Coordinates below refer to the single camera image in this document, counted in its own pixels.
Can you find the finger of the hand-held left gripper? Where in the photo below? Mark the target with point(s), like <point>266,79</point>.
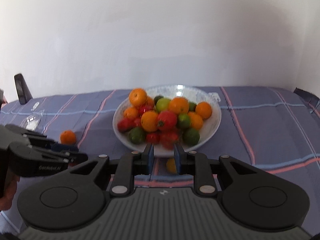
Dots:
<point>37,137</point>
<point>75,157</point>

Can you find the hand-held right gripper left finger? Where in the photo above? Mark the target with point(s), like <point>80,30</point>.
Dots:
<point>150,158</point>

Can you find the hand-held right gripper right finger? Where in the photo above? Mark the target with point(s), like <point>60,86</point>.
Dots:
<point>177,158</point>

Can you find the small yellow citrus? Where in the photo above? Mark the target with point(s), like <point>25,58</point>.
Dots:
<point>171,165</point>

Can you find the clear plastic clamshell container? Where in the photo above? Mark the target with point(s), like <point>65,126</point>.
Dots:
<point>37,126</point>

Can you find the large orange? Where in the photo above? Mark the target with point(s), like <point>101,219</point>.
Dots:
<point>68,137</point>

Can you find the white porcelain bowl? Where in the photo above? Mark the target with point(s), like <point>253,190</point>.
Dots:
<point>212,130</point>

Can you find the pile of small oranges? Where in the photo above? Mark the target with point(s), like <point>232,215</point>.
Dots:
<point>178,105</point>

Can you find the person's left hand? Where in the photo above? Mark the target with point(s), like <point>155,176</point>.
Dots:
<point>11,192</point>

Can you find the white paper label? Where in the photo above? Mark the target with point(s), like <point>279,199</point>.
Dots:
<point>31,119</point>

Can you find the white cloth tag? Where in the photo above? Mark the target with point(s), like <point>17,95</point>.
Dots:
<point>35,106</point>

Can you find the black remote control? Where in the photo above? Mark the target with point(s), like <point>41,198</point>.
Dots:
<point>22,90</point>

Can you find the grey-blue plaid cloth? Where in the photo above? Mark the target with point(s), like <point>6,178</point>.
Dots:
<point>262,130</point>

